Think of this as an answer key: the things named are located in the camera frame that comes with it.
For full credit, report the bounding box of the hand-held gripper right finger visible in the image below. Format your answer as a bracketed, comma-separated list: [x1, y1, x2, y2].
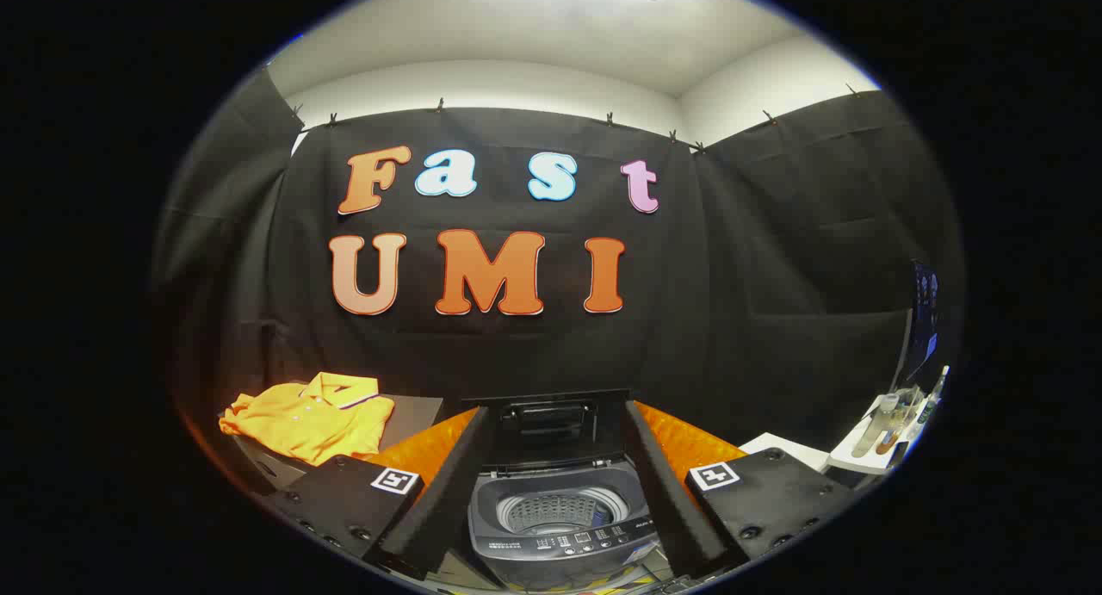
[624, 400, 857, 580]

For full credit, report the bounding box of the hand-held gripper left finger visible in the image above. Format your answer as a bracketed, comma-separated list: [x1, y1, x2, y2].
[263, 406, 498, 583]

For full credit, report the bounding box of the grey washing machine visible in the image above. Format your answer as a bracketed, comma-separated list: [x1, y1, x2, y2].
[467, 456, 662, 592]

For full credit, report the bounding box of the orange polo shirt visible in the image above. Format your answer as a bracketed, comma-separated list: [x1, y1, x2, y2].
[220, 372, 397, 467]

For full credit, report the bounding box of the grey flat-topped stand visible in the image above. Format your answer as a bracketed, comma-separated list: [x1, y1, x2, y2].
[231, 394, 445, 494]

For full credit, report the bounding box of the black backdrop cloth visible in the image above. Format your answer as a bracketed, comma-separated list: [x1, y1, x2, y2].
[155, 65, 965, 458]

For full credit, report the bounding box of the white tray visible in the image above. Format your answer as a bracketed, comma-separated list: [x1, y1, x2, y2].
[825, 394, 926, 477]

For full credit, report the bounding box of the clear plastic bottle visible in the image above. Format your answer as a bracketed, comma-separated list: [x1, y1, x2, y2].
[852, 394, 901, 458]

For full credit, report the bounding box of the bottle with amber liquid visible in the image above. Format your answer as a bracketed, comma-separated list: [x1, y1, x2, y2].
[876, 387, 924, 456]

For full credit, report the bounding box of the slim clear bottle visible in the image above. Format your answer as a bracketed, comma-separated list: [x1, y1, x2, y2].
[916, 365, 951, 426]

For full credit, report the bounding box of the dark monitor screen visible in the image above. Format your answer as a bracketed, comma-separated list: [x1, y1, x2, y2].
[894, 259, 944, 391]

